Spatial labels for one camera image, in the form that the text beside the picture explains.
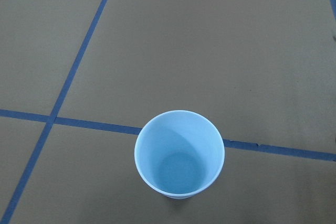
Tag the light blue plastic cup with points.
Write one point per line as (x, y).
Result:
(179, 153)

